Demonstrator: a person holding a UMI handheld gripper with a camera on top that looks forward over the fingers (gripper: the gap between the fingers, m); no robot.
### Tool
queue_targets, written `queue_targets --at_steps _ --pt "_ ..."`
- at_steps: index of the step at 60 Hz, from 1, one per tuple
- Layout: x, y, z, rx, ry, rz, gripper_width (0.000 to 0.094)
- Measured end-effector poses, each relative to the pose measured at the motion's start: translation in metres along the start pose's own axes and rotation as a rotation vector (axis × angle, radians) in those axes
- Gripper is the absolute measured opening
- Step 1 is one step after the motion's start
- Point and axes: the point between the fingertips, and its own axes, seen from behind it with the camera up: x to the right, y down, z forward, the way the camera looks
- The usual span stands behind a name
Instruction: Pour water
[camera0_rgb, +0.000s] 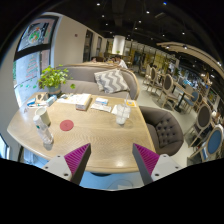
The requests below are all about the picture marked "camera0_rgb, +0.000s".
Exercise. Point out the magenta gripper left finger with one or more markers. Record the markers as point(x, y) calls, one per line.
point(77, 161)

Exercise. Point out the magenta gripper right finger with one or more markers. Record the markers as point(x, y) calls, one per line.
point(146, 161)

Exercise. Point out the clear plastic water bottle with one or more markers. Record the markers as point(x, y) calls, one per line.
point(43, 130)

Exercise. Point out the grey tufted armchair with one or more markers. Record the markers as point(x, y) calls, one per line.
point(165, 131)

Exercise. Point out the red round coaster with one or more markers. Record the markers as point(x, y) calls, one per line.
point(66, 125)

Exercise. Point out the clear glass with straw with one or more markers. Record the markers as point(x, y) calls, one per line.
point(123, 112)

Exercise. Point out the white leaflet on table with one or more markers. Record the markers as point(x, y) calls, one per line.
point(101, 107)

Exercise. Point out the yellow white card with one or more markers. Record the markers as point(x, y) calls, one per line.
point(131, 103)

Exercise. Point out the white paper cup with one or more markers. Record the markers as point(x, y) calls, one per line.
point(42, 112)

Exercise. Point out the white book stack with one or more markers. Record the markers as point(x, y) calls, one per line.
point(81, 101)

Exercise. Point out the white blue booklet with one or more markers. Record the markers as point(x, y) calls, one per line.
point(102, 101)

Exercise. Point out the blue cushioned wooden chair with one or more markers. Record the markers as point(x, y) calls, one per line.
point(209, 149)

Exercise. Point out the grey oval-back wooden chair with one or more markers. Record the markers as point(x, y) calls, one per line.
point(203, 120)

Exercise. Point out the beige oval-back chair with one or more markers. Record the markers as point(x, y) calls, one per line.
point(167, 91)

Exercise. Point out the grey upholstered sofa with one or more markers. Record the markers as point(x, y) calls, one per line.
point(94, 78)

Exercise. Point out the green potted plant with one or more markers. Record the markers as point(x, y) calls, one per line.
point(52, 79)

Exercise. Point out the grey chevron pillow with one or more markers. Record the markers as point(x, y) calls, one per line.
point(111, 81)

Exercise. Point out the seated person in white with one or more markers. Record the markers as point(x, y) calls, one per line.
point(120, 61)

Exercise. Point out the white round pillar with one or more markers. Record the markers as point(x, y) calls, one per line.
point(118, 44)

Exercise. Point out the wall poster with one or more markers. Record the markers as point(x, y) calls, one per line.
point(39, 32)

